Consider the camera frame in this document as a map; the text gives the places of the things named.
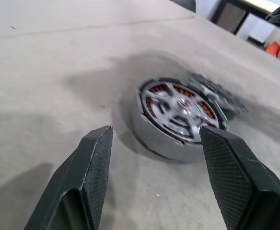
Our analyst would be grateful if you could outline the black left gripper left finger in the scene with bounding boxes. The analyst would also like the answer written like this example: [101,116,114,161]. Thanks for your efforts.
[24,125,114,230]

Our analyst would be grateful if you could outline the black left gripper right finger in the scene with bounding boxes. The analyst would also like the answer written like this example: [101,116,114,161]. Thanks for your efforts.
[199,126,280,230]

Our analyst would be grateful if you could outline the grey motor housing copper windings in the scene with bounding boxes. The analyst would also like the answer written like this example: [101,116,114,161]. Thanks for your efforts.
[130,77,229,164]

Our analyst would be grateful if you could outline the small grey metal gear part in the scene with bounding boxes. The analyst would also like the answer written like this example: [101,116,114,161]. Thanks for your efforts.
[187,71,247,113]

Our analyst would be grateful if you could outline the silver spoked rotor black rim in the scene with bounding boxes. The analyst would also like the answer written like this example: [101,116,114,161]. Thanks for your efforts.
[140,80,223,144]

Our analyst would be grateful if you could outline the orange box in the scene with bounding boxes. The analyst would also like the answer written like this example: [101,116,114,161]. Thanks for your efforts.
[266,40,280,59]

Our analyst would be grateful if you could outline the dark desk with black frame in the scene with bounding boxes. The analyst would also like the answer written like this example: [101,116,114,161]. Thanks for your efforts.
[211,0,280,34]

